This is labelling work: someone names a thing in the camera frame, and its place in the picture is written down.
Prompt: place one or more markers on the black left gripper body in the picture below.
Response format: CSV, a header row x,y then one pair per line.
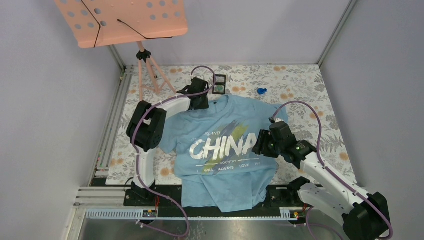
x,y
202,102

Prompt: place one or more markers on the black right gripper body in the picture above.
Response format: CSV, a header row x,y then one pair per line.
x,y
270,147

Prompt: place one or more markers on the light blue printed t-shirt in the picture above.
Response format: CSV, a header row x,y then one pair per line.
x,y
214,145

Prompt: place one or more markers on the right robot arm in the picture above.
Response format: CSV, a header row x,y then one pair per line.
x,y
362,215

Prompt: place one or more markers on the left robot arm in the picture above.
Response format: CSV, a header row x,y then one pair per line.
x,y
146,128

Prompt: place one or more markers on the black square brooch box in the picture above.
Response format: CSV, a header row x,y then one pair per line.
x,y
220,84

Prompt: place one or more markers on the floral patterned table mat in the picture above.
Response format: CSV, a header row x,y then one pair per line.
x,y
301,87

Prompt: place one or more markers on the small blue plastic piece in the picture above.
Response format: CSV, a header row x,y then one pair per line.
x,y
261,91

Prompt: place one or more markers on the pink music stand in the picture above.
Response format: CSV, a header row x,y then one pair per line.
x,y
98,23

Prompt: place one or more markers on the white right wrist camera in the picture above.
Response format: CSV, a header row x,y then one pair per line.
x,y
277,119

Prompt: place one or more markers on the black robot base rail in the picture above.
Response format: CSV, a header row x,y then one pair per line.
x,y
226,198

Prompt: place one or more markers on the slotted white cable duct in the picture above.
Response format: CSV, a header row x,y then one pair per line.
x,y
260,213

